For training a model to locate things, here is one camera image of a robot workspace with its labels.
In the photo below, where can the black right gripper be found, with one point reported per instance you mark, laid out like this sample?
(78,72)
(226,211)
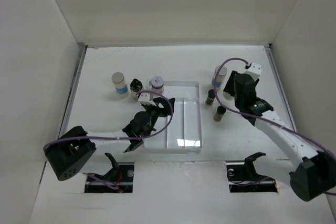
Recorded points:
(230,81)

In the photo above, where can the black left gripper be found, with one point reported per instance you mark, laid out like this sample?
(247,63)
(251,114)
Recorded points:
(167,111)

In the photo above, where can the red-label white-lid jar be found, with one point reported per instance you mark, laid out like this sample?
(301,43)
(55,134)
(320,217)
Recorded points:
(156,85)

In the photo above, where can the blue-label white bead jar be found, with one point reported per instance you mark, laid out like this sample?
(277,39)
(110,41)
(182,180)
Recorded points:
(219,76)

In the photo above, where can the black-cap red-label spice bottle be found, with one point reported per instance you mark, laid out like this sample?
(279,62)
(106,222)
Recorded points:
(219,113)

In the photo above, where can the black-top white powder bottle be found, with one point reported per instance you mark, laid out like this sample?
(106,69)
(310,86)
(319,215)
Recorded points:
(135,87)

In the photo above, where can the blue-label silver-lid jar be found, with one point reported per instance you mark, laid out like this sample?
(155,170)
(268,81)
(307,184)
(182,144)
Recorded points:
(119,82)

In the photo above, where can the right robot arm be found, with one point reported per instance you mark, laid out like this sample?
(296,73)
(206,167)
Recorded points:
(311,171)

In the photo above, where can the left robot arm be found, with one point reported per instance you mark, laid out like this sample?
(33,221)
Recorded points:
(68,155)

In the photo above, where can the white plastic organizer tray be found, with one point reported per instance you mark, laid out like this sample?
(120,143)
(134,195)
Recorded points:
(183,135)

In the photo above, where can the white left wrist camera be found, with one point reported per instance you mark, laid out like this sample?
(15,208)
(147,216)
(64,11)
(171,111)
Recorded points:
(145,98)

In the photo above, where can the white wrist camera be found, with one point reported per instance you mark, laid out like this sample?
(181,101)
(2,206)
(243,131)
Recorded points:
(254,70)
(145,98)

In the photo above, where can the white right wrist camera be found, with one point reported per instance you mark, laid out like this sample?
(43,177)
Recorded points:
(254,70)

